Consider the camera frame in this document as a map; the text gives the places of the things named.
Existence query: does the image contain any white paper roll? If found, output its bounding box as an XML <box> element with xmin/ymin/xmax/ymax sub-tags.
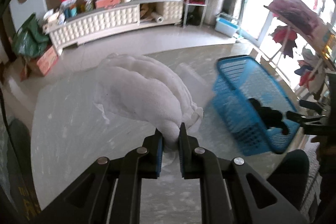
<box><xmin>151</xmin><ymin>12</ymin><xmax>165</xmax><ymax>23</ymax></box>

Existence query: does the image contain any cardboard box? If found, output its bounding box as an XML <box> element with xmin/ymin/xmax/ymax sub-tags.
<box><xmin>26</xmin><ymin>45</ymin><xmax>59</xmax><ymax>77</ymax></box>

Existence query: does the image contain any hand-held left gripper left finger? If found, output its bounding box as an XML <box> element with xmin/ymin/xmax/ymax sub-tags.
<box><xmin>29</xmin><ymin>129</ymin><xmax>164</xmax><ymax>224</ymax></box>

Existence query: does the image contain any black plush toy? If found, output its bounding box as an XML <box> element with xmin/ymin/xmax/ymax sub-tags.
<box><xmin>248</xmin><ymin>98</ymin><xmax>290</xmax><ymax>136</ymax></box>

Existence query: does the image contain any dark chair with grey cover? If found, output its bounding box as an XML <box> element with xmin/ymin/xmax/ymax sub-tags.
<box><xmin>0</xmin><ymin>106</ymin><xmax>43</xmax><ymax>224</ymax></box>

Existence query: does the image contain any blue plastic basket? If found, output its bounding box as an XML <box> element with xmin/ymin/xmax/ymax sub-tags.
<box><xmin>212</xmin><ymin>55</ymin><xmax>300</xmax><ymax>157</ymax></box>

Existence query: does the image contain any white foam sheet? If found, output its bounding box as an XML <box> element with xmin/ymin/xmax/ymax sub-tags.
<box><xmin>178</xmin><ymin>62</ymin><xmax>211</xmax><ymax>88</ymax></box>

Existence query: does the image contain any clothes drying rack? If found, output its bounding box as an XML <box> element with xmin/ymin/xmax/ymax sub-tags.
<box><xmin>263</xmin><ymin>5</ymin><xmax>336</xmax><ymax>100</ymax></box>

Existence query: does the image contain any white tufted television cabinet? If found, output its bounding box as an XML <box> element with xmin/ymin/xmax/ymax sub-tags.
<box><xmin>48</xmin><ymin>0</ymin><xmax>185</xmax><ymax>49</ymax></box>

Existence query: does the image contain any white gauze cloth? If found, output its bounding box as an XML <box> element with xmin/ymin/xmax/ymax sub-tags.
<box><xmin>94</xmin><ymin>54</ymin><xmax>204</xmax><ymax>159</ymax></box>

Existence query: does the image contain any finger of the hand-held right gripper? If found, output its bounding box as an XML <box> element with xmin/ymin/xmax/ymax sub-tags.
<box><xmin>299</xmin><ymin>99</ymin><xmax>324</xmax><ymax>110</ymax></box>
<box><xmin>286</xmin><ymin>111</ymin><xmax>328</xmax><ymax>126</ymax></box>

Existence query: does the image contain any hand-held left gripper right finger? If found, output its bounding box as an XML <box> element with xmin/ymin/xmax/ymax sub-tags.
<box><xmin>178</xmin><ymin>123</ymin><xmax>308</xmax><ymax>224</ymax></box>

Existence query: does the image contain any pink box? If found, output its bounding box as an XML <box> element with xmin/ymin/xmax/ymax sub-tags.
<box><xmin>95</xmin><ymin>0</ymin><xmax>122</xmax><ymax>9</ymax></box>

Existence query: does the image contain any green plastic bag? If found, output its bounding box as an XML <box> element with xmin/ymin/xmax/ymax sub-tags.
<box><xmin>12</xmin><ymin>13</ymin><xmax>51</xmax><ymax>58</ymax></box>

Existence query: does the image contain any blue and white storage box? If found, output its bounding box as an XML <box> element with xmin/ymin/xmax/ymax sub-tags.
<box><xmin>215</xmin><ymin>13</ymin><xmax>240</xmax><ymax>38</ymax></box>

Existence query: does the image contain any pink cloth pile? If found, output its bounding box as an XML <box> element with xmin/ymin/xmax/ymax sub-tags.
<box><xmin>268</xmin><ymin>0</ymin><xmax>324</xmax><ymax>36</ymax></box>

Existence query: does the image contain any white metal rack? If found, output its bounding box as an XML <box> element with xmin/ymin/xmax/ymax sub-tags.
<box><xmin>183</xmin><ymin>0</ymin><xmax>213</xmax><ymax>28</ymax></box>

